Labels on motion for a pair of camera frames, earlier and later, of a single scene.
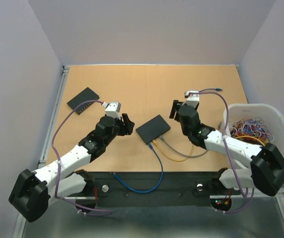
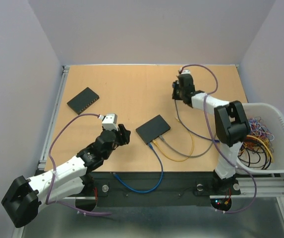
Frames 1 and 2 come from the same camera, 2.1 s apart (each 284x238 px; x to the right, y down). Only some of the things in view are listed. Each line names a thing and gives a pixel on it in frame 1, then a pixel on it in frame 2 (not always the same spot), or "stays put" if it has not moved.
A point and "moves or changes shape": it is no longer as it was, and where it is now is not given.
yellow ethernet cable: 172,159 stays put
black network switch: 152,129 stays put
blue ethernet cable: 147,191 stays put
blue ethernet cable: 216,89 moves or changes shape
